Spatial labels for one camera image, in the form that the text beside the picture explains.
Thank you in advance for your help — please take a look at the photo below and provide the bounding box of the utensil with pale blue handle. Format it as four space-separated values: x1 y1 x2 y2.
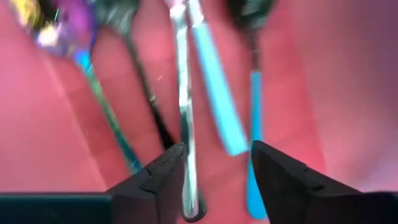
186 0 249 157

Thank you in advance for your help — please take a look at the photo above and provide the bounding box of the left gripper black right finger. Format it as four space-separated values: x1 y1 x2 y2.
251 139 361 224

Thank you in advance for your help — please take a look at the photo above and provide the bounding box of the spoon with grey blue handle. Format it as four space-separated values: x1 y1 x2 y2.
9 0 144 175

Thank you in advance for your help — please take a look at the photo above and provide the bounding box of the pink translucent plastic bin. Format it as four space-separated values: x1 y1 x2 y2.
0 0 398 224

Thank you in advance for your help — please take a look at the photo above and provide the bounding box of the spoon with black handle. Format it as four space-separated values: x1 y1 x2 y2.
93 0 177 150

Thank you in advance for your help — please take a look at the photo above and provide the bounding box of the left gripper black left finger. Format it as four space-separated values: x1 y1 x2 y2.
107 142 186 224

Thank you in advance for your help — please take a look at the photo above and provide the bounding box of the silver metal spoon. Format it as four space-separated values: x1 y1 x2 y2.
167 0 208 222

